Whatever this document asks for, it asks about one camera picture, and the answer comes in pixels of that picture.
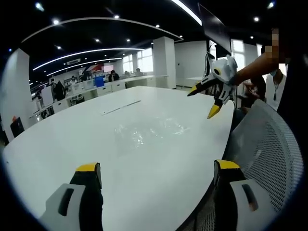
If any white desk row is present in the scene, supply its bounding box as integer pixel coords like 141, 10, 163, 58
30, 74, 157, 121

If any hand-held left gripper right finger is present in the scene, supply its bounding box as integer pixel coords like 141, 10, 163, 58
213, 159, 277, 231

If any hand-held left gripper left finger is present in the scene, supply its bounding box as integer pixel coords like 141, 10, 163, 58
39, 162, 104, 231

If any black wall monitor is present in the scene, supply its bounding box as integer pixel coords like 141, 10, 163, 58
197, 2, 232, 58

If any white mesh office chair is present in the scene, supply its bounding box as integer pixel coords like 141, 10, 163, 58
192, 99, 304, 231

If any table cable slot cover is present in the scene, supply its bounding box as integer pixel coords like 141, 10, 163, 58
101, 100, 141, 116

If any pile of clear packaging bags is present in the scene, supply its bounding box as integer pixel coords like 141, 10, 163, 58
113, 115, 192, 154

